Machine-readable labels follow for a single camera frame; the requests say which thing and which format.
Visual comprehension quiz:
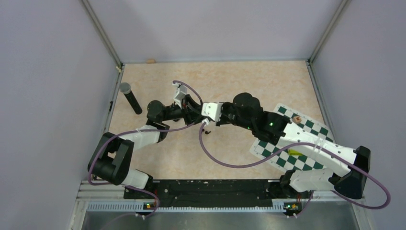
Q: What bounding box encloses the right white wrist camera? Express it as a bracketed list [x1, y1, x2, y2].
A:
[201, 103, 223, 122]

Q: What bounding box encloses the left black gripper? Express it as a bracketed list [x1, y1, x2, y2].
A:
[161, 94, 206, 126]

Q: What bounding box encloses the small wooden piece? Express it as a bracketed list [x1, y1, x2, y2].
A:
[146, 59, 156, 64]

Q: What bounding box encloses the green white block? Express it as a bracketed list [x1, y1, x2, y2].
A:
[288, 149, 303, 156]

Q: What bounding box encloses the green white chessboard mat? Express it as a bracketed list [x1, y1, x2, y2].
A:
[249, 103, 335, 172]

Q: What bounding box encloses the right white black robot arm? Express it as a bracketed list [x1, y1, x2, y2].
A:
[215, 92, 371, 199]

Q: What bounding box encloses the wooden letter cube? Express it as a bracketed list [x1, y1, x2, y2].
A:
[292, 115, 302, 125]

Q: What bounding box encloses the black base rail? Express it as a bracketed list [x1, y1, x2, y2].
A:
[124, 179, 311, 208]

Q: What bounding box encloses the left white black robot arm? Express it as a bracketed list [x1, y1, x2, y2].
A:
[88, 94, 203, 198]

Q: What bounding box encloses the black microphone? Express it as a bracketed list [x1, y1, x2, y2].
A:
[119, 82, 143, 115]

